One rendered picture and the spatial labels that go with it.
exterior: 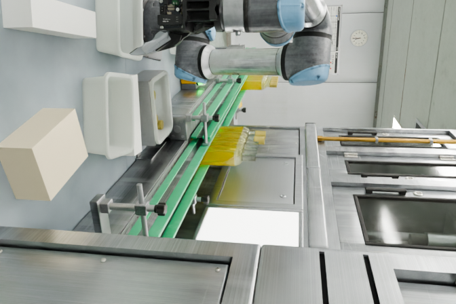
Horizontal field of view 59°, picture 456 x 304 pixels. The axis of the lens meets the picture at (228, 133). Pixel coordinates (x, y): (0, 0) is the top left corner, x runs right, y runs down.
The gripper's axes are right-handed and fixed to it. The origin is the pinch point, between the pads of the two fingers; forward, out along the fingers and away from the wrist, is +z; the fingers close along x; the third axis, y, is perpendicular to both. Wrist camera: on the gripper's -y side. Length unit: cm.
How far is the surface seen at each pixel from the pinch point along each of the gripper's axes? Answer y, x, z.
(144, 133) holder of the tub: -44, 31, 15
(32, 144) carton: 15.7, 24.3, 12.7
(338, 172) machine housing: -95, 54, -52
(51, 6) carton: 5.6, -1.6, 13.7
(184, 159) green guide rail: -52, 41, 4
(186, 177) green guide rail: -39, 44, 0
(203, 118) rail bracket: -63, 28, -1
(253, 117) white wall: -690, 95, 50
